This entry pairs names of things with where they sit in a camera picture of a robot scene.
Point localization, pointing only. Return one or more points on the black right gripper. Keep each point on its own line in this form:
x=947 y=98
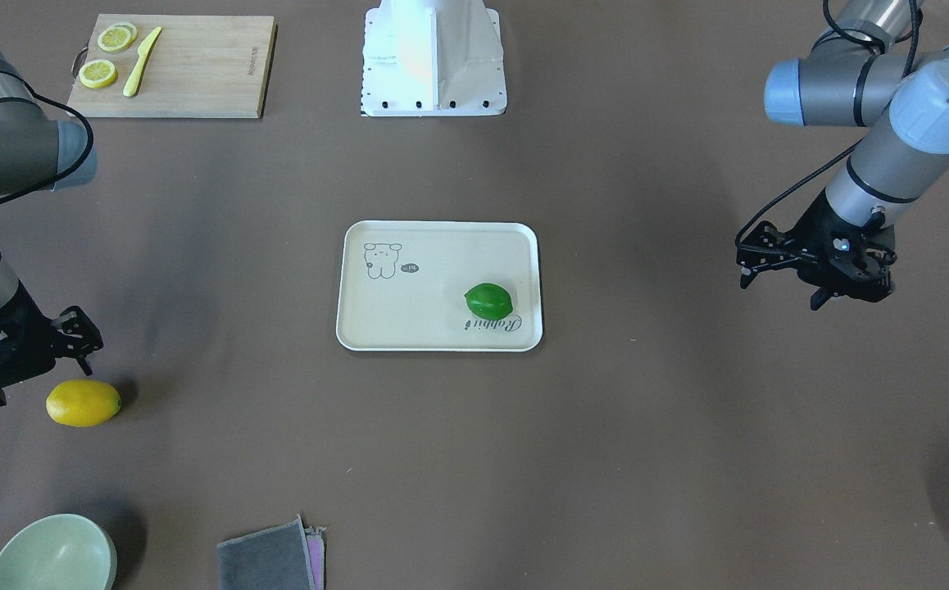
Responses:
x=30 y=321

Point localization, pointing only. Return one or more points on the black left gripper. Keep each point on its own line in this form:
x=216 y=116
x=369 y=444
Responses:
x=812 y=225

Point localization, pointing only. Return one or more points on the yellow lemon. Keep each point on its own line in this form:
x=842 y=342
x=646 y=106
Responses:
x=83 y=402

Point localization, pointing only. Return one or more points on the green lime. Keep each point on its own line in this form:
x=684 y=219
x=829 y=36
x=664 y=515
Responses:
x=489 y=301

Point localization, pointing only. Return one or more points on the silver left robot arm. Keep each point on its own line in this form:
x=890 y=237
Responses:
x=862 y=71

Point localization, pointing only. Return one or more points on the cream rabbit print tray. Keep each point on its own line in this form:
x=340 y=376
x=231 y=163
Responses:
x=403 y=283

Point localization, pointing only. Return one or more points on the pale green bowl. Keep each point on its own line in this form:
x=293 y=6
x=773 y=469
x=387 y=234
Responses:
x=64 y=551

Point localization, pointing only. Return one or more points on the grey folded cloth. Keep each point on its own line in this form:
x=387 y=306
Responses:
x=289 y=556

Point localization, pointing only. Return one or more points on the yellow plastic knife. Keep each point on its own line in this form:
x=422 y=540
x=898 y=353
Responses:
x=130 y=88

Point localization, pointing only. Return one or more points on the lemon slice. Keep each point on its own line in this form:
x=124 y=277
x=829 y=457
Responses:
x=97 y=74
x=117 y=37

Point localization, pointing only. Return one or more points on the wooden cutting board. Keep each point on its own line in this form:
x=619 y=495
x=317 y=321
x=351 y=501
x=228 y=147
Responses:
x=200 y=66

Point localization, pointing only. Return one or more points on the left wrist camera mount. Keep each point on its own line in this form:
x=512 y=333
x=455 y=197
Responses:
x=765 y=248

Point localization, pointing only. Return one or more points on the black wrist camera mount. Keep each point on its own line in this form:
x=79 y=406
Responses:
x=75 y=336

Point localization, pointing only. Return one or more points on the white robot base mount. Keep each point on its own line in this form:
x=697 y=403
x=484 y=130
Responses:
x=432 y=58

